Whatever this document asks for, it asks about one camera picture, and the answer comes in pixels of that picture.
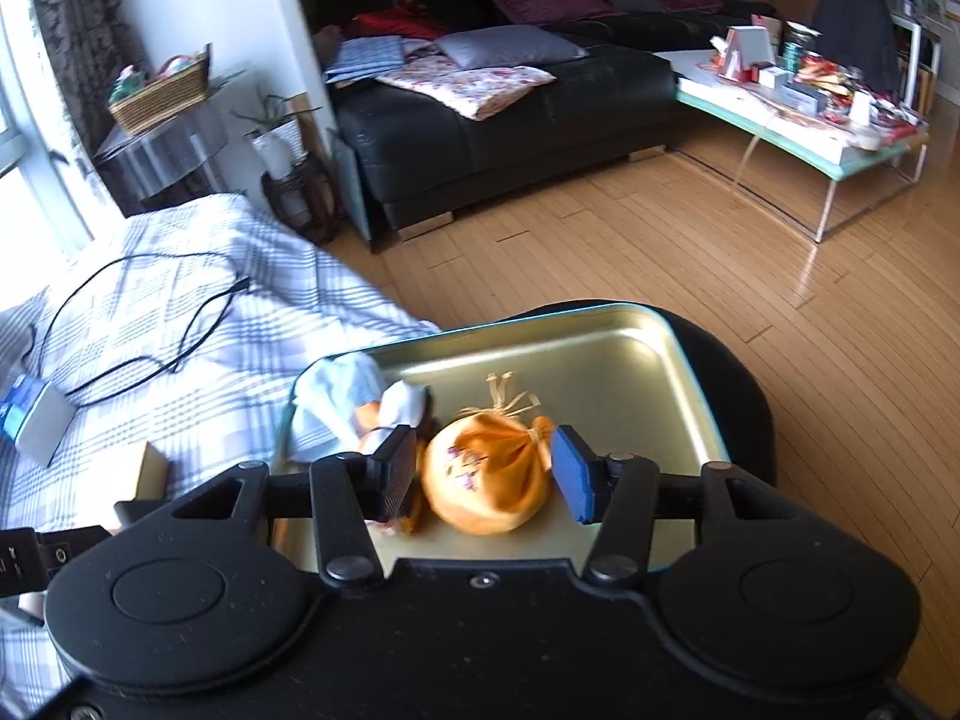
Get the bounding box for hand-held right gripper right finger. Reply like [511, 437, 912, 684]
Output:
[551, 425, 796, 587]

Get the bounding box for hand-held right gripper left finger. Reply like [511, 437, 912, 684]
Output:
[165, 426, 421, 590]

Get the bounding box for white and orange cloth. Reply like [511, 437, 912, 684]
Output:
[358, 381, 434, 455]

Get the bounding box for orange cloth pouch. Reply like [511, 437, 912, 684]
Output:
[421, 372, 560, 537]

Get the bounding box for blue face mask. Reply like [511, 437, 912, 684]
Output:
[289, 355, 385, 463]

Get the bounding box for teal metal tin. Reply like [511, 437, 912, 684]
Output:
[271, 302, 732, 572]

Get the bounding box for blue and white box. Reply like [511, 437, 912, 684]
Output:
[16, 382, 74, 466]

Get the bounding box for gold cardboard box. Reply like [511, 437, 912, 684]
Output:
[112, 441, 170, 527]

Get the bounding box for grey plaid blanket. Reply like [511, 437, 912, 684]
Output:
[0, 193, 443, 691]

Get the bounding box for dark wooden plant stand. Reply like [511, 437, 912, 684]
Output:
[261, 157, 338, 245]

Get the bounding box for grey panel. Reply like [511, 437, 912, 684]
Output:
[332, 127, 376, 254]

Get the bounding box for black leather sofa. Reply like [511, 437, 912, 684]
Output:
[311, 0, 777, 252]

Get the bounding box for potted plant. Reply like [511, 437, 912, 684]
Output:
[232, 94, 321, 181]

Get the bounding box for floral cushion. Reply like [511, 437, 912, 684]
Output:
[375, 64, 557, 121]

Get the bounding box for glass side table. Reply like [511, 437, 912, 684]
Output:
[94, 71, 248, 212]

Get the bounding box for glass coffee table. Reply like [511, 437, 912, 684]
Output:
[652, 49, 931, 242]

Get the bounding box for blue checked cloth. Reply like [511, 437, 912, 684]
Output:
[324, 36, 407, 83]

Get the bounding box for light grey cushion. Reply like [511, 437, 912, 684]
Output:
[437, 25, 590, 68]

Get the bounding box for wicker basket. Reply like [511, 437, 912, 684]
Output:
[107, 52, 211, 137]

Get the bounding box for red cloth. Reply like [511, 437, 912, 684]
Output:
[345, 4, 451, 42]

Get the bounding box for white triangular stand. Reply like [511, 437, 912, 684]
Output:
[724, 25, 778, 83]

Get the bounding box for black office chair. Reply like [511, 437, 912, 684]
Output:
[814, 0, 901, 100]

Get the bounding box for patterned curtain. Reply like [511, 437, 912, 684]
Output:
[26, 0, 134, 137]

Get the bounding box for white shelf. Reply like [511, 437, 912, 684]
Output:
[892, 0, 960, 115]

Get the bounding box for black cable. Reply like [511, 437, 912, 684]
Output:
[30, 253, 252, 410]

